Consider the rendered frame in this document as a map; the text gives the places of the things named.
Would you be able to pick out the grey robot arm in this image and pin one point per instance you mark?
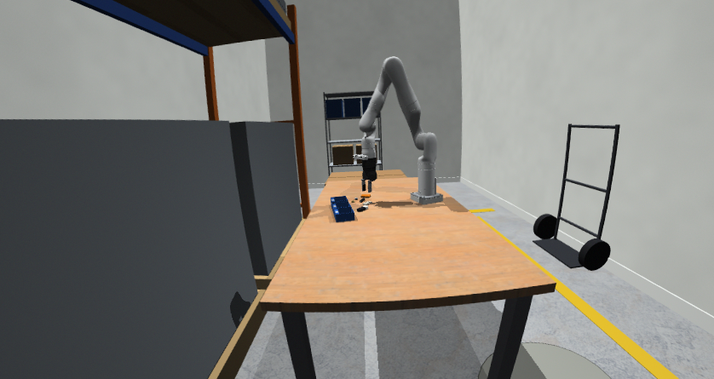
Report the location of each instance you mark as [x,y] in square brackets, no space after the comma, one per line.
[394,72]

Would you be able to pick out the blue rack of bins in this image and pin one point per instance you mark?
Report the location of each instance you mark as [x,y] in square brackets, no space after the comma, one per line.
[342,209]

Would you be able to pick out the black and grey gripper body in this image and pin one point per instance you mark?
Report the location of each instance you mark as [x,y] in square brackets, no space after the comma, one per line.
[369,163]

